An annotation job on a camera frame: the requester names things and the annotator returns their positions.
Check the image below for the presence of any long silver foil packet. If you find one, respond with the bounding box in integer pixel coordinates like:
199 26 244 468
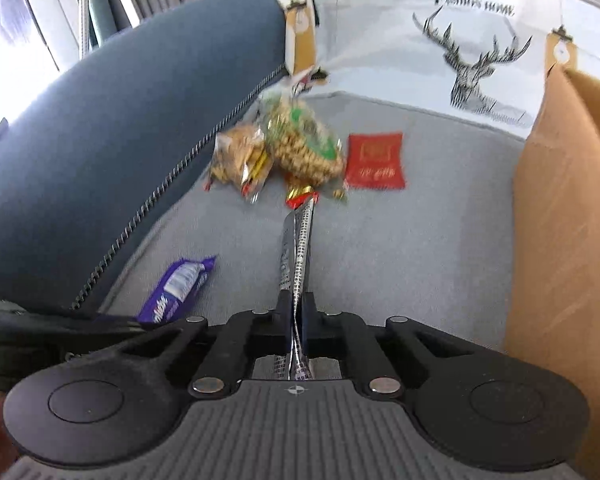
267 195 321 383

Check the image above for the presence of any ribbed metal pole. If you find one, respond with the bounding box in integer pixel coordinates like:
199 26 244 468
77 0 92 58

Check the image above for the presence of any clear bag of crackers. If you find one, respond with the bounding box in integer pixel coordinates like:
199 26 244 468
203 122 276 204

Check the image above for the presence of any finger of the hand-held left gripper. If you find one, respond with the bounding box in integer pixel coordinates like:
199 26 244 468
0 296 148 343

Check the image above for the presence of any square dark red packet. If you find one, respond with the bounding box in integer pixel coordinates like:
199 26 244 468
342 131 407 191

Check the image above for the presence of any peanut bag with green ring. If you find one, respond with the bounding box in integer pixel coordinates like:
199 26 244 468
257 92 348 196

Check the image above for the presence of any purple snack packet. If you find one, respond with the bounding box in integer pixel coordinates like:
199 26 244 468
136 255 217 327

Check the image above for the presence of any grey printed sofa cover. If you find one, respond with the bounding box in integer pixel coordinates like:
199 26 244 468
97 0 600 361

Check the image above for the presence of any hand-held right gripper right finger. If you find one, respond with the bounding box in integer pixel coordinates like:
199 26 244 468
303 291 486 401

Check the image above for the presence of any small red candy packet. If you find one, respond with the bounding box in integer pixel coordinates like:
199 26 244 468
285 184 322 209

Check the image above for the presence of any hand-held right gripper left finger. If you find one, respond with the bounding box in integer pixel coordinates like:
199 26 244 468
111 291 295 400

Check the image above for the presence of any cardboard box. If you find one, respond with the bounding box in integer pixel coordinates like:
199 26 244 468
501 65 600 480

